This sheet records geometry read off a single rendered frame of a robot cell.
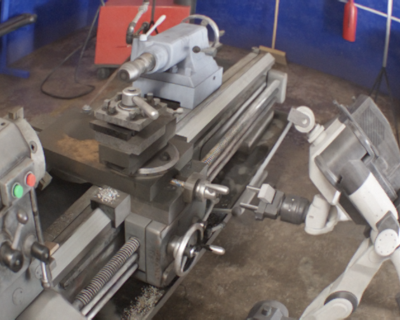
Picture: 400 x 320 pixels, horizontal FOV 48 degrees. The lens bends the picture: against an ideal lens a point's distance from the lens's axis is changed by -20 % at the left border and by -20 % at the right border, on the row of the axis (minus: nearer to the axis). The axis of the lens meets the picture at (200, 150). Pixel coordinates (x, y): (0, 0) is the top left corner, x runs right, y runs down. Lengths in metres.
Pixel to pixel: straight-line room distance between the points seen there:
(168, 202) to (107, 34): 3.24
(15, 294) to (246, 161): 1.96
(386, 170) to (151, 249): 0.83
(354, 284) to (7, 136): 1.21
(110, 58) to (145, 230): 3.28
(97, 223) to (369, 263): 0.89
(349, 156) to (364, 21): 4.42
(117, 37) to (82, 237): 3.36
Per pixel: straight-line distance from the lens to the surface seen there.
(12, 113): 1.45
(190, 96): 2.34
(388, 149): 1.42
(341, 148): 1.24
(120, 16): 4.70
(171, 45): 2.20
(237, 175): 2.76
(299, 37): 5.79
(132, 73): 2.01
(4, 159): 1.09
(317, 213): 1.60
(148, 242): 1.73
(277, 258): 2.87
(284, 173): 3.64
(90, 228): 1.61
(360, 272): 1.65
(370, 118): 1.40
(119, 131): 1.61
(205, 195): 1.75
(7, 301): 1.24
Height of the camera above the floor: 1.83
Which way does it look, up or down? 29 degrees down
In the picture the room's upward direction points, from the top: 6 degrees clockwise
